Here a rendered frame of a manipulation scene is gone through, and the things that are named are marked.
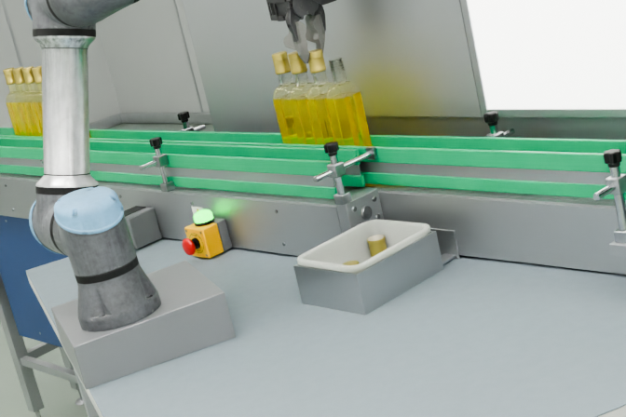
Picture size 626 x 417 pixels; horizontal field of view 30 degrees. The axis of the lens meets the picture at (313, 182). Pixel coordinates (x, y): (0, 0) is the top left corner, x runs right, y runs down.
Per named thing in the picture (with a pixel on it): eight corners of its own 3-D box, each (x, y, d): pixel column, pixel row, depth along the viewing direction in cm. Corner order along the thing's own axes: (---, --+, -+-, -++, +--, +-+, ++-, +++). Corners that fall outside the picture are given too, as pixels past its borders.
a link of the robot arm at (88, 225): (88, 281, 203) (64, 208, 200) (61, 270, 215) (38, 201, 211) (148, 256, 209) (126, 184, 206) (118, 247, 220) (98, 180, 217)
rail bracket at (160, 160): (178, 190, 276) (164, 136, 273) (154, 200, 271) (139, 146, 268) (169, 189, 279) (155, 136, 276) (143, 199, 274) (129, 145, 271)
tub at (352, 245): (444, 266, 223) (436, 223, 221) (364, 313, 209) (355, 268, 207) (379, 258, 236) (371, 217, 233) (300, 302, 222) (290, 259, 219)
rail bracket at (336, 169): (385, 184, 238) (373, 127, 235) (327, 213, 227) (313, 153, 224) (374, 184, 240) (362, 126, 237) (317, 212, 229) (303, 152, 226)
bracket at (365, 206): (387, 220, 238) (379, 188, 236) (355, 236, 232) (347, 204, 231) (374, 219, 241) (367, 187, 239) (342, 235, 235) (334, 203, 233)
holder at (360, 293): (461, 258, 226) (454, 221, 224) (365, 315, 209) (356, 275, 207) (397, 250, 239) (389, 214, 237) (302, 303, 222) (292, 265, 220)
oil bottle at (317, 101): (360, 173, 253) (339, 78, 247) (342, 181, 249) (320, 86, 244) (342, 172, 257) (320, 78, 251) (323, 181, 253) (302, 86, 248)
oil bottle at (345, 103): (379, 174, 248) (359, 77, 243) (361, 182, 245) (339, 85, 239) (360, 173, 253) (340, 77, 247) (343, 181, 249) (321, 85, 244)
